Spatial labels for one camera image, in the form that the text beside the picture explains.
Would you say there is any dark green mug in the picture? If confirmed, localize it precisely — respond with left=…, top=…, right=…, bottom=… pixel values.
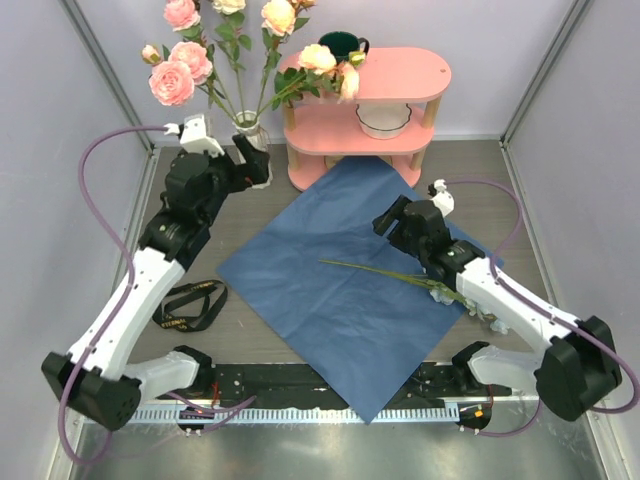
left=318, top=31, right=370, bottom=63

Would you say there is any green leafy flower stem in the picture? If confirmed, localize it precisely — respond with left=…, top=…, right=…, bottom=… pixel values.
left=206, top=1, right=255, bottom=128

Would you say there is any pink three-tier shelf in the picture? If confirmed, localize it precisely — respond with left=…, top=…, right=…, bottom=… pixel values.
left=283, top=47, right=452, bottom=191

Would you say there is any white slotted cable duct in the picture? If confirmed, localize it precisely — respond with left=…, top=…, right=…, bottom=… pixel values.
left=84, top=402, right=461, bottom=425

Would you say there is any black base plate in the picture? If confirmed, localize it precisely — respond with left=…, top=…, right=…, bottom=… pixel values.
left=178, top=362, right=512, bottom=410

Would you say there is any white scalloped bowl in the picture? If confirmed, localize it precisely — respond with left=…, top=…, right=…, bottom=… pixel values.
left=356, top=103, right=412, bottom=140

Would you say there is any floral round plate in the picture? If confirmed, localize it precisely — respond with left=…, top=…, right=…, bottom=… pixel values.
left=324, top=155, right=344, bottom=170

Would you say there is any black ribbon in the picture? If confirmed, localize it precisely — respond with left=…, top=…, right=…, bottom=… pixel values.
left=151, top=279, right=229, bottom=333

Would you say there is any white ribbed ceramic vase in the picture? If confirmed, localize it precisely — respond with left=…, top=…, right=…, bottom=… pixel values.
left=234, top=110, right=273, bottom=189

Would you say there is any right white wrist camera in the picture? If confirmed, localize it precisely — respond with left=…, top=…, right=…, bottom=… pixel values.
left=428, top=179, right=455, bottom=218

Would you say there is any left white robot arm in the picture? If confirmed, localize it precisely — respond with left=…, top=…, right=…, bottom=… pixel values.
left=41, top=134, right=270, bottom=432

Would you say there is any purple cable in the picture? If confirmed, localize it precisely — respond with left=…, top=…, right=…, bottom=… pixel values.
left=439, top=178, right=640, bottom=436
left=57, top=124, right=256, bottom=466

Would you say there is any peach spray rose stem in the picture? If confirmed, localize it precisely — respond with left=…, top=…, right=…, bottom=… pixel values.
left=256, top=43, right=368, bottom=116

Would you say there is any blue wrapping paper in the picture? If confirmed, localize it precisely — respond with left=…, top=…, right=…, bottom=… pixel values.
left=217, top=155, right=504, bottom=425

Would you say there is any pink peony flower stem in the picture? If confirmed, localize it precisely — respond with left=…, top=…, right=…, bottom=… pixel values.
left=140, top=41, right=238, bottom=124

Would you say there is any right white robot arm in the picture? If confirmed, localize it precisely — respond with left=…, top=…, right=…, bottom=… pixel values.
left=372, top=196, right=622, bottom=421

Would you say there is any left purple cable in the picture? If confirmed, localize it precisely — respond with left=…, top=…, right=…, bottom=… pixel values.
left=57, top=124, right=256, bottom=466

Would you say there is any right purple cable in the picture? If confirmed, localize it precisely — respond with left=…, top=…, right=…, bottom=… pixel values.
left=439, top=178, right=640, bottom=436

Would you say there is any artificial flower bunch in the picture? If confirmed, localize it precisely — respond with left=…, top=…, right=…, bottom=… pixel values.
left=320, top=259, right=509, bottom=335

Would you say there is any pink rose flower stem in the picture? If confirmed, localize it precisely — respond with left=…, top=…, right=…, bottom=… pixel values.
left=163, top=1, right=233, bottom=118

